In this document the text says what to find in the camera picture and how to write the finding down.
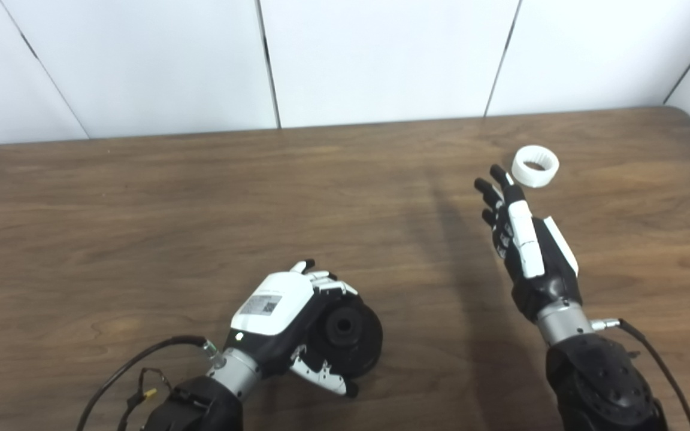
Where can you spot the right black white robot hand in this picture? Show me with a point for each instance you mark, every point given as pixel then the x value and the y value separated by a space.
pixel 539 269

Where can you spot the round black stepped part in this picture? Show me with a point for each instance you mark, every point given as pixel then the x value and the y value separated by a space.
pixel 351 335

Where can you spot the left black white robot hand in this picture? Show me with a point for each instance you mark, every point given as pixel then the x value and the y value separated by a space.
pixel 270 311

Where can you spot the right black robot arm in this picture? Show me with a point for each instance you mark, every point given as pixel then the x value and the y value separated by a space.
pixel 596 383

